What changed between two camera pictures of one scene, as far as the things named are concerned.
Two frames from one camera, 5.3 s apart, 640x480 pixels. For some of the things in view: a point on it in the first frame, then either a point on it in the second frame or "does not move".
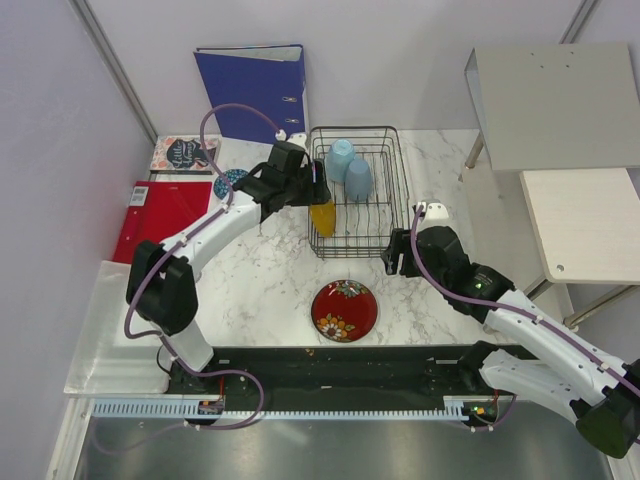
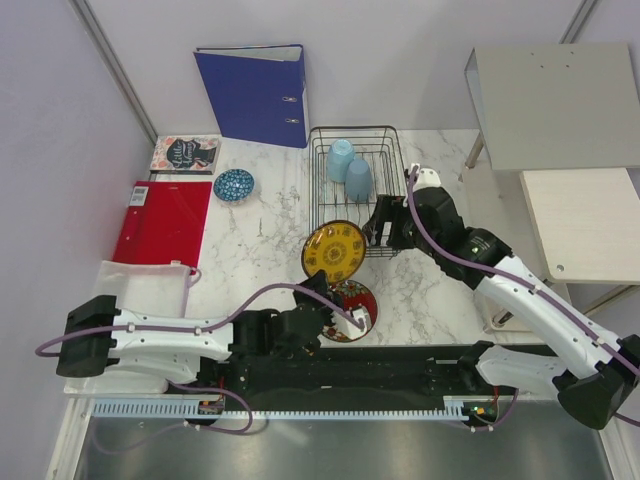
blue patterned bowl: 220,186 does not move
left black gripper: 317,193 -> 319,280
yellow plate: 324,216 -> 337,247
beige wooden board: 585,224 does not move
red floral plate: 344,311 does not move
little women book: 184,155 does not move
